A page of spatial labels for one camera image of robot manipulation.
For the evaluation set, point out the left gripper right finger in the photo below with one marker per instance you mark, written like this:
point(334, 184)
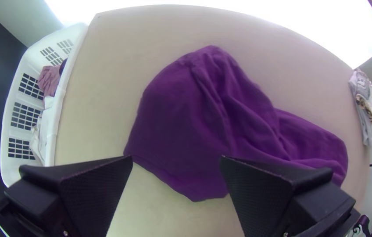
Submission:
point(265, 197)

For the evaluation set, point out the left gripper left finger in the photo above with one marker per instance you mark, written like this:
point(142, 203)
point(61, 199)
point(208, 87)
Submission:
point(87, 194)

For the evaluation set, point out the dark t-shirt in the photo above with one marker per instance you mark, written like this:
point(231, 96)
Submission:
point(205, 115)

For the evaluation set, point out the white laundry basket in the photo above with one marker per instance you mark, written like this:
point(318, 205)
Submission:
point(10, 133)

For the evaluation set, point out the heap of pink white clothes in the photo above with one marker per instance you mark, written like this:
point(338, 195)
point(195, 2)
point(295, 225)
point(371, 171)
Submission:
point(49, 79)

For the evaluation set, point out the heap of white patterned clothes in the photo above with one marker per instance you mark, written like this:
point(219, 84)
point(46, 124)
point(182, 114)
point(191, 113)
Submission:
point(367, 102)

